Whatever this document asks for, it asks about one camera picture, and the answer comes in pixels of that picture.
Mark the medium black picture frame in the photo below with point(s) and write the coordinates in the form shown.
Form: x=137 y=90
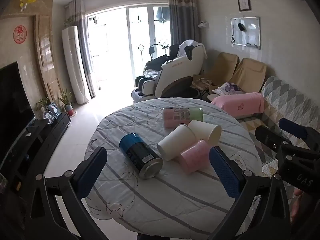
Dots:
x=243 y=2

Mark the white standing air conditioner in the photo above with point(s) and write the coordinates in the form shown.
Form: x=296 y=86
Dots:
x=75 y=65

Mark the black television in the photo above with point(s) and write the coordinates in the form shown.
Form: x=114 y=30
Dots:
x=13 y=100

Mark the photo frame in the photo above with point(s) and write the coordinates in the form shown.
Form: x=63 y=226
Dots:
x=53 y=109

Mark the small potted plant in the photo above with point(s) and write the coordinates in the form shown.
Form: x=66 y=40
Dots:
x=42 y=103

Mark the black whiteboard eraser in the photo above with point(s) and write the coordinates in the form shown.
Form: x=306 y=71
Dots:
x=242 y=27

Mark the wall whiteboard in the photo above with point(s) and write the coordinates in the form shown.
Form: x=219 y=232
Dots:
x=246 y=33

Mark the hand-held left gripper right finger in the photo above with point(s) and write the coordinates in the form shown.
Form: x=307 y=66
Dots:
x=225 y=173

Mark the round table with grey cloth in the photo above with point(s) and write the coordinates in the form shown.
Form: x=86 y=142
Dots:
x=175 y=205

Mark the small folding table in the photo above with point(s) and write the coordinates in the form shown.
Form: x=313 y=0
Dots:
x=201 y=83

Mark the tan sofa back cushion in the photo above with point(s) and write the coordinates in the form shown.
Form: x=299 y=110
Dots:
x=226 y=67
x=250 y=73

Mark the white massage chair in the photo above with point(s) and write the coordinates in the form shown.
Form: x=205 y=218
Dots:
x=172 y=75

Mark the pink cup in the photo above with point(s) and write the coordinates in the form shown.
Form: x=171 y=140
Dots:
x=195 y=158

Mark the potted plant in red pot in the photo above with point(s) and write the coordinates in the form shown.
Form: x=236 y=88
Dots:
x=66 y=100

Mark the white wall shelf with camera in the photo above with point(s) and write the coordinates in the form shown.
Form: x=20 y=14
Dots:
x=203 y=24

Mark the red round wall decoration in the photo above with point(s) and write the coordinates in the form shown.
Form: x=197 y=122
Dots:
x=20 y=34

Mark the white cloth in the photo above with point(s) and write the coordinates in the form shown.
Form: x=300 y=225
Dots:
x=185 y=47

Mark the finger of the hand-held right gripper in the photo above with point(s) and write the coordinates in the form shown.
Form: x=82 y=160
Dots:
x=292 y=128
x=267 y=136

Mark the green plant on air conditioner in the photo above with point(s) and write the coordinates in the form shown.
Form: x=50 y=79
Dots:
x=69 y=22

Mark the blue and black can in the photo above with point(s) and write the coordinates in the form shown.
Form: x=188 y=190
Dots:
x=140 y=152

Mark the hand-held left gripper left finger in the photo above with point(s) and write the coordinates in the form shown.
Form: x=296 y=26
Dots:
x=92 y=173

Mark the black television cabinet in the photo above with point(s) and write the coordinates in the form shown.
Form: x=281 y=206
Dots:
x=40 y=140

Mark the pink and green cylinder container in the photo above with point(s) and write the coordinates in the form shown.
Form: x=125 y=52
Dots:
x=182 y=116

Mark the white paper cup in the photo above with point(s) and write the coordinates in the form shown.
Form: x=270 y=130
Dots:
x=175 y=142
x=206 y=131

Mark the floral pillow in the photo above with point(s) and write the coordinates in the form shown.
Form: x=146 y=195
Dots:
x=228 y=88

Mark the pink towel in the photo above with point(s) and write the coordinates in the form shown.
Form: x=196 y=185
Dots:
x=237 y=105

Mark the person's right hand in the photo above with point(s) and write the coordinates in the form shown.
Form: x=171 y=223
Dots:
x=297 y=205

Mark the sofa with patterned cover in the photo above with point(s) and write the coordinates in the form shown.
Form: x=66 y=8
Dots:
x=282 y=97

